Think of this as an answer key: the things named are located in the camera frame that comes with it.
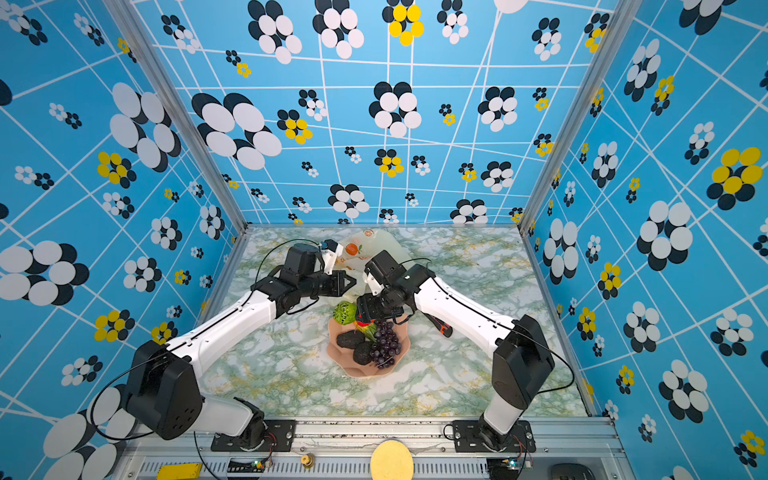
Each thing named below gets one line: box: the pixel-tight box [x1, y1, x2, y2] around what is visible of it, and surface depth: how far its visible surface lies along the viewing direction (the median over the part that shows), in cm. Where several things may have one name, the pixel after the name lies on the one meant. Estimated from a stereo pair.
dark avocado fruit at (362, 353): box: [353, 342, 373, 365], surface depth 84 cm
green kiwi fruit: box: [333, 301, 357, 325], surface depth 86 cm
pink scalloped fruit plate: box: [327, 314, 411, 378], surface depth 85 cm
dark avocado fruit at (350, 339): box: [336, 330, 365, 349], surface depth 86 cm
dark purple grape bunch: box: [370, 320, 402, 369], surface depth 82 cm
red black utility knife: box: [420, 310, 454, 338], surface depth 93 cm
